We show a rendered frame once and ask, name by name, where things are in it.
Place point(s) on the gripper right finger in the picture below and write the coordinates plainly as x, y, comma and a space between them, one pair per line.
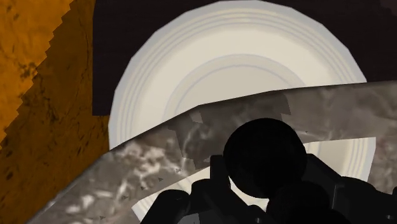
350, 198

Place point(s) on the grey marbled curved strip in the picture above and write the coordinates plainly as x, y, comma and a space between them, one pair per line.
139, 167

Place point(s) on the white round plate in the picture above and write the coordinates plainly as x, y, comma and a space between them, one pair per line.
232, 46

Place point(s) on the black round ball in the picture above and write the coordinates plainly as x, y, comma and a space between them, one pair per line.
263, 155

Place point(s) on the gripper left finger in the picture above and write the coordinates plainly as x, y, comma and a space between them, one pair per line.
198, 201

